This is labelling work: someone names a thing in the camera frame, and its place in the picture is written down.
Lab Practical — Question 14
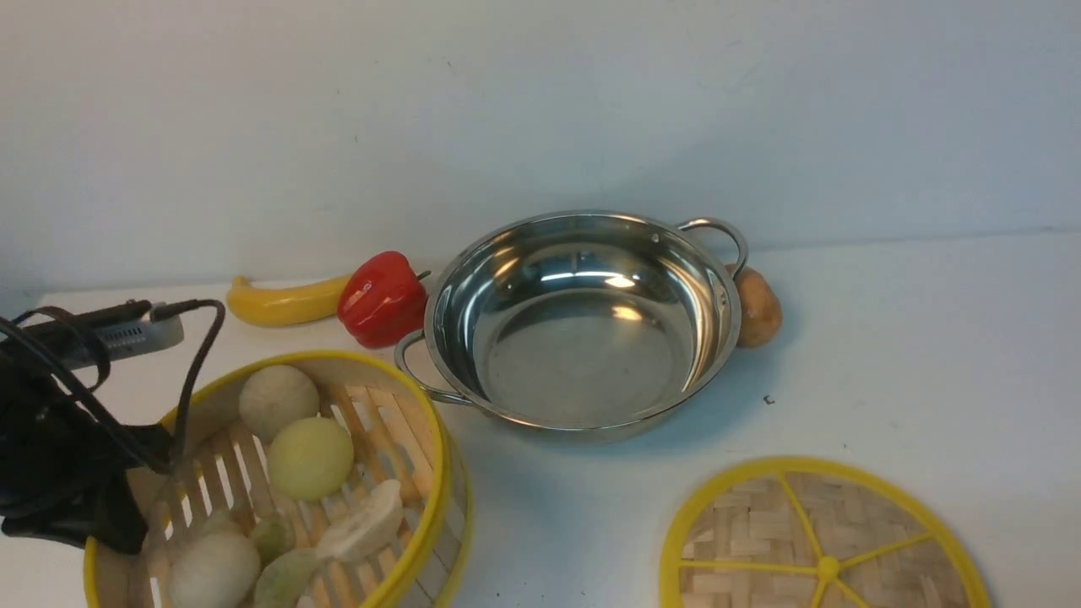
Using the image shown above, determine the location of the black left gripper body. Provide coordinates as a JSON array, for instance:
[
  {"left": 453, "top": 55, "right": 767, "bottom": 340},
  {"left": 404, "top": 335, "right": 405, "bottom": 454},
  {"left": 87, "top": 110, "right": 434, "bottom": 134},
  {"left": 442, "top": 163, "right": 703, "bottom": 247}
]
[{"left": 1, "top": 355, "right": 148, "bottom": 555}]

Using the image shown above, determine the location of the yellow-rimmed bamboo steamer basket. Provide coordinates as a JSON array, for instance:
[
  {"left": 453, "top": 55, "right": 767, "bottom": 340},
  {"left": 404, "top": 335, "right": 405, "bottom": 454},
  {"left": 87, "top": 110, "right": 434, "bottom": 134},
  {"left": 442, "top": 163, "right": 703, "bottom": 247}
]
[{"left": 84, "top": 351, "right": 475, "bottom": 607}]

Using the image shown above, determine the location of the yellow-rimmed bamboo steamer lid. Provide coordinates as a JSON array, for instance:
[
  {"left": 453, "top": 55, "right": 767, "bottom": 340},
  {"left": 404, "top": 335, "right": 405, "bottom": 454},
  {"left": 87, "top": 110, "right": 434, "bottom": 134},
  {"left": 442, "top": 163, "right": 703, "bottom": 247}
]
[{"left": 659, "top": 455, "right": 993, "bottom": 607}]

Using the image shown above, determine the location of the stainless steel pot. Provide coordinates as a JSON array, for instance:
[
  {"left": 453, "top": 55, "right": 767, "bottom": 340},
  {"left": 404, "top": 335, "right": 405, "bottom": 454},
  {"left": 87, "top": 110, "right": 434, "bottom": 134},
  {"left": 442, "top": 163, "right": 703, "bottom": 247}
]
[{"left": 393, "top": 210, "right": 749, "bottom": 442}]

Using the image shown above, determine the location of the large white round bun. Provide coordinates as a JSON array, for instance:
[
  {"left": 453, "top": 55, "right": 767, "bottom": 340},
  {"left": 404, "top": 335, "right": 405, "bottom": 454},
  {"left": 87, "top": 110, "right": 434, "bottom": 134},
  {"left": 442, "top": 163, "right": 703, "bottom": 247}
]
[{"left": 166, "top": 534, "right": 261, "bottom": 607}]

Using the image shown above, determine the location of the pale green dumpling corner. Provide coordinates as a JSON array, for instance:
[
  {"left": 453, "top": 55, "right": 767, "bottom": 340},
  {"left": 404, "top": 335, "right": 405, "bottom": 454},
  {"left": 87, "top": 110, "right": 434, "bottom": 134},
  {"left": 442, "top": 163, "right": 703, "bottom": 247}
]
[{"left": 246, "top": 513, "right": 295, "bottom": 568}]

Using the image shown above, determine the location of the pale green dumpling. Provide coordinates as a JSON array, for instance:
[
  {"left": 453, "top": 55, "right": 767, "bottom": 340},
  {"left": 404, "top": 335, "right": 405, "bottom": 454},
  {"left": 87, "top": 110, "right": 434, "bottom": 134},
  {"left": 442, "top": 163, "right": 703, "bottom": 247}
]
[{"left": 253, "top": 548, "right": 321, "bottom": 607}]

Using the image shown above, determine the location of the pale yellow round bun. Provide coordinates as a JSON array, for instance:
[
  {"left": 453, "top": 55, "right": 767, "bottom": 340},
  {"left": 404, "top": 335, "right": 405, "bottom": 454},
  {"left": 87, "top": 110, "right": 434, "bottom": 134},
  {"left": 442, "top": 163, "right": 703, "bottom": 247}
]
[{"left": 266, "top": 418, "right": 355, "bottom": 502}]

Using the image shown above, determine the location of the yellow banana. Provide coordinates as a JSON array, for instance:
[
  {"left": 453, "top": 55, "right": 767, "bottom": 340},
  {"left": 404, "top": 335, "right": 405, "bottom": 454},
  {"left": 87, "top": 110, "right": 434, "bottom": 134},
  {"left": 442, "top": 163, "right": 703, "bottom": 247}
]
[{"left": 226, "top": 274, "right": 349, "bottom": 328}]

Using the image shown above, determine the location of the white folded dumpling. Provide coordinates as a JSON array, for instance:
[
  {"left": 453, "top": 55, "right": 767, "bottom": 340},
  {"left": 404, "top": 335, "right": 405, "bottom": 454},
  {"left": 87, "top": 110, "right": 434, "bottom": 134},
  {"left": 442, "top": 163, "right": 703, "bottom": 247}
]
[{"left": 313, "top": 480, "right": 405, "bottom": 563}]

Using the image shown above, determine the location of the red bell pepper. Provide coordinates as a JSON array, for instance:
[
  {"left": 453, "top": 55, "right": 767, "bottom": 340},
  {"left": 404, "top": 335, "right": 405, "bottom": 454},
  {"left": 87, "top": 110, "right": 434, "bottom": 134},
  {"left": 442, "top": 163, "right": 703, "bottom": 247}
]
[{"left": 336, "top": 251, "right": 428, "bottom": 351}]

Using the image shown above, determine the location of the brown potato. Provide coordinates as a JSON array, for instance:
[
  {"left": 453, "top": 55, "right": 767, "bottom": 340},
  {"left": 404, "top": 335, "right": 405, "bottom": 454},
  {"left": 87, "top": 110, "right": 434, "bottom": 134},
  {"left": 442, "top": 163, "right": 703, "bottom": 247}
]
[{"left": 726, "top": 264, "right": 784, "bottom": 349}]

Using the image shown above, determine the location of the black camera cable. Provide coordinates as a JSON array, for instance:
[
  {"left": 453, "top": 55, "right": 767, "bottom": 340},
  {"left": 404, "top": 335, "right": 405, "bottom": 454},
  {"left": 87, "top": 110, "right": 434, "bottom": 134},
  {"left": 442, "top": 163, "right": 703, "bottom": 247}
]
[{"left": 0, "top": 298, "right": 227, "bottom": 475}]

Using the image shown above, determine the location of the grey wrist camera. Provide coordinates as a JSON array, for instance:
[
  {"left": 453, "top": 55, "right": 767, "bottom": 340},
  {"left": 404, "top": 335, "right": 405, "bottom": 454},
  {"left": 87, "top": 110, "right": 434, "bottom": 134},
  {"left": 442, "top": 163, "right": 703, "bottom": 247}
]
[{"left": 44, "top": 300, "right": 185, "bottom": 370}]

